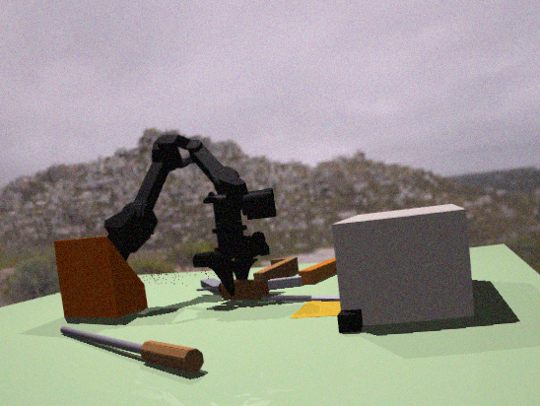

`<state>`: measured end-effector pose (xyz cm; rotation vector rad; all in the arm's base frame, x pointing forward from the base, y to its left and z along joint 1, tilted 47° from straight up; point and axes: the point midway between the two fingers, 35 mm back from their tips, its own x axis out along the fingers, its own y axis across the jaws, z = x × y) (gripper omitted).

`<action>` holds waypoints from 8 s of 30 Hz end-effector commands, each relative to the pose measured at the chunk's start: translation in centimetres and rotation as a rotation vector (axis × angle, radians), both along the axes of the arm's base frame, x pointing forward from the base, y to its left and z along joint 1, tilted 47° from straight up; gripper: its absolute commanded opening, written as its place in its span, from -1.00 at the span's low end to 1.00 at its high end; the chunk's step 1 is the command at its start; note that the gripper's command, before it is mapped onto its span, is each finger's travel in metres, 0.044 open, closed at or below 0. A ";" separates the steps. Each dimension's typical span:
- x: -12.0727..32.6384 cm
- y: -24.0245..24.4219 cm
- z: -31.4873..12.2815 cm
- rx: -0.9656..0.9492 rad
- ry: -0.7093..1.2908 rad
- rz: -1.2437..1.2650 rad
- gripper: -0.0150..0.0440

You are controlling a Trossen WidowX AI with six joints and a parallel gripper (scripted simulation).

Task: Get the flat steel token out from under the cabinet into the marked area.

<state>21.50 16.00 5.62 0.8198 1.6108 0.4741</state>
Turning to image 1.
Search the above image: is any grey rod with brown handle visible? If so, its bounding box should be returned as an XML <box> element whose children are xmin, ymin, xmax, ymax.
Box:
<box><xmin>60</xmin><ymin>326</ymin><xmax>204</xmax><ymax>373</ymax></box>

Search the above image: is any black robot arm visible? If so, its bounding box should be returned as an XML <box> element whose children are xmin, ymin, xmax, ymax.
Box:
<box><xmin>104</xmin><ymin>134</ymin><xmax>276</xmax><ymax>262</ymax></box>

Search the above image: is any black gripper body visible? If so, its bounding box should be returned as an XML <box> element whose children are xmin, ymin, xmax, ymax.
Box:
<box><xmin>193</xmin><ymin>221</ymin><xmax>270</xmax><ymax>268</ymax></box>

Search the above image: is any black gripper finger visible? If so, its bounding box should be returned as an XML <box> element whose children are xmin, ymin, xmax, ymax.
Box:
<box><xmin>209</xmin><ymin>264</ymin><xmax>236</xmax><ymax>296</ymax></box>
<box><xmin>232</xmin><ymin>259</ymin><xmax>258</xmax><ymax>279</ymax></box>

